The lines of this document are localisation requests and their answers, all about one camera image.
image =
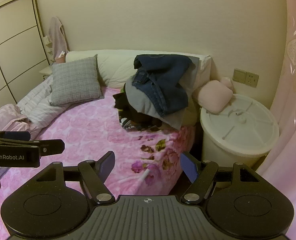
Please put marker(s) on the white plastic stick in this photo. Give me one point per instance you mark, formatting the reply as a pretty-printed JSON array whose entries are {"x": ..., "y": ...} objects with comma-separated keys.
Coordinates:
[{"x": 145, "y": 174}]

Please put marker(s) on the black white printed garment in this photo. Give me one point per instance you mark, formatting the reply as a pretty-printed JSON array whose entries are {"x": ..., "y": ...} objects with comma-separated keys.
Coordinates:
[{"x": 125, "y": 123}]

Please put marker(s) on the beige wall socket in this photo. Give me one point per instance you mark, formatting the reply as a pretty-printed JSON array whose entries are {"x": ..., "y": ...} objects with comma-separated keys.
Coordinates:
[{"x": 245, "y": 78}]

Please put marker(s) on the pink floral blanket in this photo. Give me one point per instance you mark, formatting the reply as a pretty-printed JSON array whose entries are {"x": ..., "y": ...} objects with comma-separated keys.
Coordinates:
[{"x": 88, "y": 130}]

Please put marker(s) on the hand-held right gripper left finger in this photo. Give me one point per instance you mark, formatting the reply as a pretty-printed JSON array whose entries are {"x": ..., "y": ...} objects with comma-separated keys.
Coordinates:
[{"x": 106, "y": 166}]

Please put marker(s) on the cream wardrobe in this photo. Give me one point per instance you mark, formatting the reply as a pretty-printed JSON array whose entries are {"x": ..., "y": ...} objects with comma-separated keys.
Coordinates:
[{"x": 10, "y": 55}]

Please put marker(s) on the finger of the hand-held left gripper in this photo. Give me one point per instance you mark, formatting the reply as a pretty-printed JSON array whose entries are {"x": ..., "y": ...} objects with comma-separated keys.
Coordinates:
[
  {"x": 52, "y": 147},
  {"x": 17, "y": 136}
]

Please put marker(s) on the white nightstand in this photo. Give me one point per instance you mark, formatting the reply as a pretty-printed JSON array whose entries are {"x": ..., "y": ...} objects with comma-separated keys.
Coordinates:
[{"x": 47, "y": 72}]

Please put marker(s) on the white corner shelf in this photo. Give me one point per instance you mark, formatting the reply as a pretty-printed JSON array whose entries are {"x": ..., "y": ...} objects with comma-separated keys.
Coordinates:
[{"x": 48, "y": 46}]

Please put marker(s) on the pale pink garment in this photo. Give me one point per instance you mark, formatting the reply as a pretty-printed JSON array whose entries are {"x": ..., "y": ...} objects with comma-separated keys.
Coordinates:
[{"x": 5, "y": 117}]

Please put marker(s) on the stack of dark folded clothes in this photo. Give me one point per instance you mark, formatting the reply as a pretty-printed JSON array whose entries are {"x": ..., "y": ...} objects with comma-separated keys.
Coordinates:
[{"x": 135, "y": 117}]

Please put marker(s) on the cream padded headboard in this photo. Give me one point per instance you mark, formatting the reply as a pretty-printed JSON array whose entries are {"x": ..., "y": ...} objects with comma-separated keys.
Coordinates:
[{"x": 113, "y": 65}]

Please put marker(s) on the pink hanging towel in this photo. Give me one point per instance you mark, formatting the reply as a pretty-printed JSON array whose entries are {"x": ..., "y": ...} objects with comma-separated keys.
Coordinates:
[{"x": 58, "y": 37}]

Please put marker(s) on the pink plush cushion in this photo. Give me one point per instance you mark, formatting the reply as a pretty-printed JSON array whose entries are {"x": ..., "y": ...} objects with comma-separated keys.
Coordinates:
[{"x": 213, "y": 95}]

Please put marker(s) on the blue denim jeans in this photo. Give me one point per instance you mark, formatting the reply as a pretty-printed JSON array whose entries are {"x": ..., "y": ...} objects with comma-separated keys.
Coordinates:
[{"x": 168, "y": 80}]

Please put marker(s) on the grey checked pillow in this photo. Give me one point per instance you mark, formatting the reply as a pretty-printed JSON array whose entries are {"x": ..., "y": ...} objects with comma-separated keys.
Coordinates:
[{"x": 75, "y": 80}]

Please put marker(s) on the white lidded bucket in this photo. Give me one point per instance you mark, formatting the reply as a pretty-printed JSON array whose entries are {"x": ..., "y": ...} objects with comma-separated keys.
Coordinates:
[{"x": 237, "y": 130}]

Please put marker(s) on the grey garment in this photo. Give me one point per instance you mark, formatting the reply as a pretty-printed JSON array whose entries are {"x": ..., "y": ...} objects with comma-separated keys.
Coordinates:
[{"x": 140, "y": 102}]

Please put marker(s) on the pink curtain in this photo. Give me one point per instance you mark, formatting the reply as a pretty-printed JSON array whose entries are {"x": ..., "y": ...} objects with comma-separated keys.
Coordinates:
[{"x": 292, "y": 105}]

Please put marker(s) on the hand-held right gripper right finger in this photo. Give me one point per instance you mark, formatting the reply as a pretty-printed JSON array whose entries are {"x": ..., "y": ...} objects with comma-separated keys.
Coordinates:
[{"x": 189, "y": 167}]

